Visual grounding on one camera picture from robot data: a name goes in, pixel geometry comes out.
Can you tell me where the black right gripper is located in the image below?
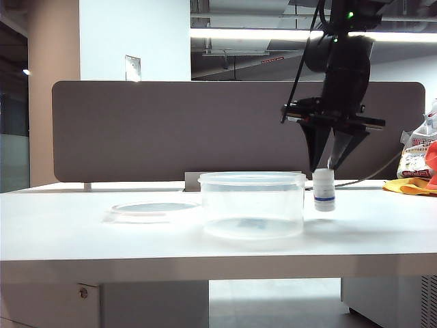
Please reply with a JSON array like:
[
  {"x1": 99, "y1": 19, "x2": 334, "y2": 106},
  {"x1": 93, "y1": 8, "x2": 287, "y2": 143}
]
[{"x1": 280, "y1": 97, "x2": 386, "y2": 172}]

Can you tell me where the small white medicine bottle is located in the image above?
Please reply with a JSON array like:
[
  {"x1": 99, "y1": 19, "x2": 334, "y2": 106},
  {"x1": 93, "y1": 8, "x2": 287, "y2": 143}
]
[{"x1": 312, "y1": 167, "x2": 337, "y2": 213}]

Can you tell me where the round clear plastic box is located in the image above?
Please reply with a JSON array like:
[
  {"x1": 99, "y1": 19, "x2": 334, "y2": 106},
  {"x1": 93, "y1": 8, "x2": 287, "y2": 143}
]
[{"x1": 197, "y1": 171, "x2": 307, "y2": 241}]

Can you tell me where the clear plastic snap lid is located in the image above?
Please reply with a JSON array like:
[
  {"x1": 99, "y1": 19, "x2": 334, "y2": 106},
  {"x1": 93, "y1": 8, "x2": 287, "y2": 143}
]
[{"x1": 101, "y1": 201, "x2": 201, "y2": 225}]

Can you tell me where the printed plastic snack bag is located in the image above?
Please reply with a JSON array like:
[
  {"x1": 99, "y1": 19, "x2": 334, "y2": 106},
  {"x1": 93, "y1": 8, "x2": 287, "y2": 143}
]
[{"x1": 395, "y1": 98, "x2": 437, "y2": 180}]

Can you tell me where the yellow orange cloth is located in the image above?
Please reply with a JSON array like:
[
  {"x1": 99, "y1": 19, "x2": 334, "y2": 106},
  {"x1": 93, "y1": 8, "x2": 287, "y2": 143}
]
[{"x1": 382, "y1": 176, "x2": 437, "y2": 198}]

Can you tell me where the red cloth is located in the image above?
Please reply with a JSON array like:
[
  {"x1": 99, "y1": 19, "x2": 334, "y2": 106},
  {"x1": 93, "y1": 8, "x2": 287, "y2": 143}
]
[{"x1": 422, "y1": 140, "x2": 437, "y2": 191}]

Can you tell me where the long white ceiling light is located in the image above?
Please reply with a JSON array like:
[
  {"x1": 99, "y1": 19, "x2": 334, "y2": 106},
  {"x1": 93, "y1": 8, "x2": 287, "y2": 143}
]
[{"x1": 190, "y1": 28, "x2": 437, "y2": 44}]

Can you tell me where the white vented cabinet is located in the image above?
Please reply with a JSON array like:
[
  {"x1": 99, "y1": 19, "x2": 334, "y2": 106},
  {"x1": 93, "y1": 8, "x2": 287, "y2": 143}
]
[{"x1": 340, "y1": 275, "x2": 437, "y2": 328}]

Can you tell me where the grey fabric desk divider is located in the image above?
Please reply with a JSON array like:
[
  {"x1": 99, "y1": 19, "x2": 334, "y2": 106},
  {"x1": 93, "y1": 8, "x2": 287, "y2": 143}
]
[{"x1": 51, "y1": 81, "x2": 426, "y2": 184}]

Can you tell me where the white drawer cabinet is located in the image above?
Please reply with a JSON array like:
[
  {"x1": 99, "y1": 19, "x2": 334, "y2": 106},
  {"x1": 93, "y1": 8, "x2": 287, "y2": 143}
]
[{"x1": 0, "y1": 280, "x2": 210, "y2": 328}]

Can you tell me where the grey power cable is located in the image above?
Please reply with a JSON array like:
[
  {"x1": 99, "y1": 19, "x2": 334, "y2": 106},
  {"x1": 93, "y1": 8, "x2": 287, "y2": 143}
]
[{"x1": 305, "y1": 152, "x2": 402, "y2": 189}]

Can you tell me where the metal wall plate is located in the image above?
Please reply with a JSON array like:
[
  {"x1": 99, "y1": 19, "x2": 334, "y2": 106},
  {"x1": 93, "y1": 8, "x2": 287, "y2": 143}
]
[{"x1": 124, "y1": 55, "x2": 142, "y2": 83}]

